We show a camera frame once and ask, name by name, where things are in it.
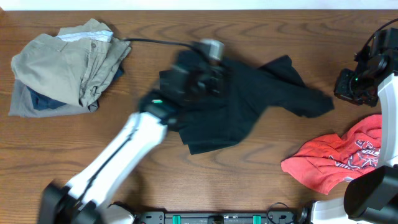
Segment black polo shirt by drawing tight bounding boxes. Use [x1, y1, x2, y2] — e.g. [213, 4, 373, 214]
[170, 55, 334, 154]

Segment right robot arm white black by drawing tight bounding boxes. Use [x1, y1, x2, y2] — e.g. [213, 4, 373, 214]
[297, 22, 397, 223]

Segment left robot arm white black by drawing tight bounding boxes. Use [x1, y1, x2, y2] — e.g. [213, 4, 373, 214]
[37, 39, 227, 224]

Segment red printed t-shirt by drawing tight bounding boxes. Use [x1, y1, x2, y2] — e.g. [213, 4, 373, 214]
[281, 114, 382, 195]

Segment folded khaki pants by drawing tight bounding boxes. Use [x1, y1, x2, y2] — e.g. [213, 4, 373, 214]
[11, 19, 131, 107]

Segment folded navy garment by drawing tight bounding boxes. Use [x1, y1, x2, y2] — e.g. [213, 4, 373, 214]
[27, 65, 124, 112]

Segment folded grey garment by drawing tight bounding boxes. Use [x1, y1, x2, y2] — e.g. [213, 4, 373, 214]
[9, 80, 99, 118]

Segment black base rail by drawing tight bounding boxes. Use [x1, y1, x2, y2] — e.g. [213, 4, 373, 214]
[134, 202, 310, 224]

